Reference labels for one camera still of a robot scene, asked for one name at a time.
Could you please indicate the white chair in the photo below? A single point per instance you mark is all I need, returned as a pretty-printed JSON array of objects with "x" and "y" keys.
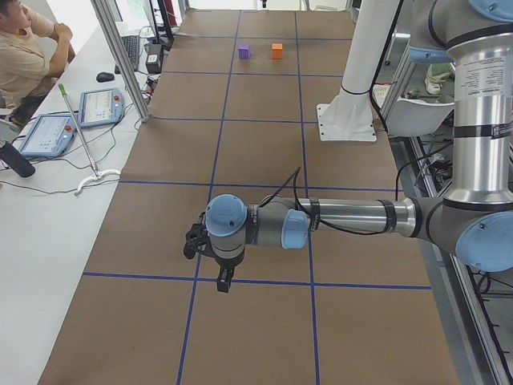
[{"x": 416, "y": 117}]

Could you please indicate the black power adapter box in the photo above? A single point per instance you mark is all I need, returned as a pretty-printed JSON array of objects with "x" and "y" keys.
[{"x": 154, "y": 60}]

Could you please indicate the aluminium frame post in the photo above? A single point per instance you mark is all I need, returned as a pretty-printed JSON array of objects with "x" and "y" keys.
[{"x": 114, "y": 41}]

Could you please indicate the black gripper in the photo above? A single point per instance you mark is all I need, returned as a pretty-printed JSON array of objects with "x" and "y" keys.
[{"x": 227, "y": 264}]

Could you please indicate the metal reacher stick green tip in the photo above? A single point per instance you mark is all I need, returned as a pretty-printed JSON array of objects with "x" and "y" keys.
[{"x": 97, "y": 174}]

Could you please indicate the purple foam block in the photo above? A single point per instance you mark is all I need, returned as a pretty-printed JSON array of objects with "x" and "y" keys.
[{"x": 244, "y": 51}]

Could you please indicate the far blue teach pendant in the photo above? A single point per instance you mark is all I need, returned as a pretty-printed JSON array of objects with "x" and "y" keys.
[{"x": 100, "y": 107}]

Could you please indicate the near blue teach pendant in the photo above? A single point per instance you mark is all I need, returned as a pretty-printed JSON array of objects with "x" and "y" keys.
[{"x": 49, "y": 136}]

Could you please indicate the white camera pole stand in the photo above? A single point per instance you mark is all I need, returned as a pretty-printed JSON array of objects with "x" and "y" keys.
[{"x": 349, "y": 116}]

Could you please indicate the black water bottle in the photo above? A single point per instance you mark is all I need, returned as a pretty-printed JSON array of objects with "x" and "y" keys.
[{"x": 14, "y": 159}]

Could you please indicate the seated person beige shirt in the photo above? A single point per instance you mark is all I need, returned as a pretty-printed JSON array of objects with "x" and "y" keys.
[{"x": 34, "y": 53}]

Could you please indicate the black computer mouse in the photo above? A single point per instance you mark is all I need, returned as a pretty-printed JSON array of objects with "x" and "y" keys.
[{"x": 104, "y": 77}]

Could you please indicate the orange foam block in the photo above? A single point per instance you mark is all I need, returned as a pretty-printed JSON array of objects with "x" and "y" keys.
[{"x": 276, "y": 51}]

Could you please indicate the blue teach pendant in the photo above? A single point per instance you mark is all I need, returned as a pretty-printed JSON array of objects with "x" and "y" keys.
[
  {"x": 49, "y": 136},
  {"x": 100, "y": 107}
]

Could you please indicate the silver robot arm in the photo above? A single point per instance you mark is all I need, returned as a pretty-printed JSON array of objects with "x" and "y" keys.
[{"x": 472, "y": 220}]

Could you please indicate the black keyboard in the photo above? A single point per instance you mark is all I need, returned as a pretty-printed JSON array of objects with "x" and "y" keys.
[{"x": 131, "y": 46}]

